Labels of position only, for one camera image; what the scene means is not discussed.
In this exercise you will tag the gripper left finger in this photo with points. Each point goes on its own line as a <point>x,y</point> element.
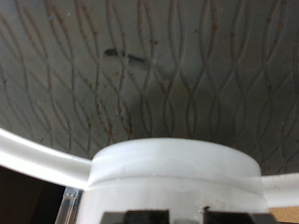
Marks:
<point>140,217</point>

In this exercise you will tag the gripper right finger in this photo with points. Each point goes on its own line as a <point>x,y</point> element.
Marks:
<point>236,218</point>

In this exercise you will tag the white mug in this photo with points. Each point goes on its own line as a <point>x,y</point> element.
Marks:
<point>174,174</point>

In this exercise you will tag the white two-tier turntable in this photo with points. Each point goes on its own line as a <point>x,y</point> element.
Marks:
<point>155,77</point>

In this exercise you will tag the grey metal frame bar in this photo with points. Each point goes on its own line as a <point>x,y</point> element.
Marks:
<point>68,205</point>

